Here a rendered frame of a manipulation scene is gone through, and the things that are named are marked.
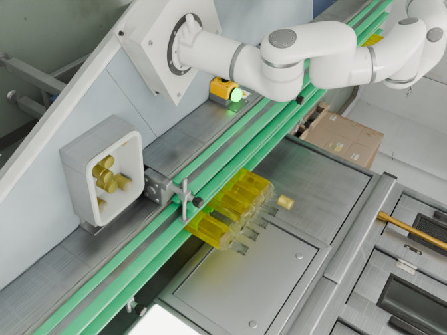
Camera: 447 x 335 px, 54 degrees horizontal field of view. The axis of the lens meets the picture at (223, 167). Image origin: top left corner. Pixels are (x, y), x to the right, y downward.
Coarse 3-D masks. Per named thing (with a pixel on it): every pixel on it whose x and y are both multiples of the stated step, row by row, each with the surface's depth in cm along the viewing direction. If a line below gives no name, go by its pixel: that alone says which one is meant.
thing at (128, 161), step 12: (132, 132) 104; (120, 144) 102; (132, 144) 109; (96, 156) 97; (120, 156) 115; (132, 156) 112; (108, 168) 114; (120, 168) 118; (132, 168) 116; (96, 180) 112; (132, 180) 119; (96, 192) 114; (120, 192) 118; (132, 192) 119; (96, 204) 104; (108, 204) 115; (120, 204) 115; (96, 216) 107; (108, 216) 112
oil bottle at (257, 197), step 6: (234, 180) 139; (228, 186) 137; (234, 186) 137; (240, 186) 137; (246, 186) 137; (234, 192) 136; (240, 192) 135; (246, 192) 135; (252, 192) 136; (258, 192) 136; (246, 198) 134; (252, 198) 134; (258, 198) 134; (264, 198) 135; (258, 204) 133; (258, 210) 135
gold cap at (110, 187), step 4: (112, 180) 112; (96, 184) 112; (100, 184) 112; (104, 184) 111; (108, 184) 111; (112, 184) 111; (116, 184) 113; (104, 188) 112; (108, 188) 111; (112, 188) 112; (116, 188) 113; (108, 192) 111; (112, 192) 113
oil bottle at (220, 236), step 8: (200, 216) 127; (208, 216) 128; (192, 224) 126; (200, 224) 125; (208, 224) 126; (216, 224) 126; (224, 224) 126; (192, 232) 128; (200, 232) 126; (208, 232) 124; (216, 232) 124; (224, 232) 124; (232, 232) 124; (208, 240) 126; (216, 240) 123; (224, 240) 122; (232, 240) 124; (216, 248) 126; (224, 248) 124
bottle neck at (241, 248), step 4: (236, 240) 124; (232, 244) 123; (236, 244) 123; (240, 244) 123; (232, 248) 124; (236, 248) 123; (240, 248) 122; (244, 248) 122; (248, 248) 122; (240, 252) 122; (244, 252) 122; (244, 256) 123
